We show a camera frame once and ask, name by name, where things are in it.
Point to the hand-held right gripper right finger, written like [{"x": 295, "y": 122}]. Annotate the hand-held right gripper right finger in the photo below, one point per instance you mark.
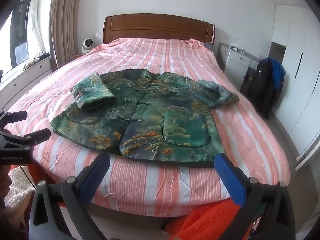
[{"x": 231, "y": 180}]

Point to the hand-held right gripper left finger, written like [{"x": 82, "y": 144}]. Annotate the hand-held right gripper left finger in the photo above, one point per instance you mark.
[{"x": 98, "y": 173}]

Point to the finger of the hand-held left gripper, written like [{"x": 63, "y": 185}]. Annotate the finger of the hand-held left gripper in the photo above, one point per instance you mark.
[
  {"x": 32, "y": 135},
  {"x": 13, "y": 117}
]

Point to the green printed padded jacket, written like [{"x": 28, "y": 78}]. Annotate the green printed padded jacket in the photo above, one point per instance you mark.
[{"x": 150, "y": 120}]

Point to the white fluffy cloth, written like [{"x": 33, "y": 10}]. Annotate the white fluffy cloth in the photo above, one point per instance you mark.
[{"x": 17, "y": 187}]

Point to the white window seat cabinet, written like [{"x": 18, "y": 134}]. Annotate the white window seat cabinet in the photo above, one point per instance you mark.
[{"x": 27, "y": 76}]

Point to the patterned cushion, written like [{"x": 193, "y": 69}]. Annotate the patterned cushion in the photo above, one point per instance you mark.
[{"x": 31, "y": 63}]

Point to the window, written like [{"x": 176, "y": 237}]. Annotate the window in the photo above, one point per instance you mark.
[{"x": 21, "y": 35}]

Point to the white sheer curtain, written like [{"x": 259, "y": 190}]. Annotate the white sheer curtain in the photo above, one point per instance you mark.
[{"x": 36, "y": 30}]

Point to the dark jacket on chair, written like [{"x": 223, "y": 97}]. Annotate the dark jacket on chair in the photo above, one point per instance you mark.
[{"x": 262, "y": 90}]

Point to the brown curtain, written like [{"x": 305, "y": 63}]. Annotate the brown curtain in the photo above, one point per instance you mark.
[{"x": 65, "y": 30}]

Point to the small white fan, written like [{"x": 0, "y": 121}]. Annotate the small white fan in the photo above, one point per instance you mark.
[{"x": 87, "y": 44}]

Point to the blue garment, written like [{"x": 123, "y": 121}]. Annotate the blue garment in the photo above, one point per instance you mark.
[{"x": 278, "y": 72}]

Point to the white dresser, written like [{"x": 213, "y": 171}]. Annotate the white dresser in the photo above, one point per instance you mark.
[{"x": 236, "y": 62}]

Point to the bed with pink striped sheet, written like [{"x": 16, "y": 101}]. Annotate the bed with pink striped sheet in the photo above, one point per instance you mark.
[{"x": 155, "y": 60}]

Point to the white wardrobe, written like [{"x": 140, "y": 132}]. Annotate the white wardrobe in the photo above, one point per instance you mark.
[{"x": 297, "y": 67}]

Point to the clear bottle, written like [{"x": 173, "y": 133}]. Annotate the clear bottle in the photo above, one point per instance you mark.
[{"x": 242, "y": 48}]

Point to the wooden headboard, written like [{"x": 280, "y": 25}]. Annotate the wooden headboard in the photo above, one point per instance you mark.
[{"x": 160, "y": 27}]

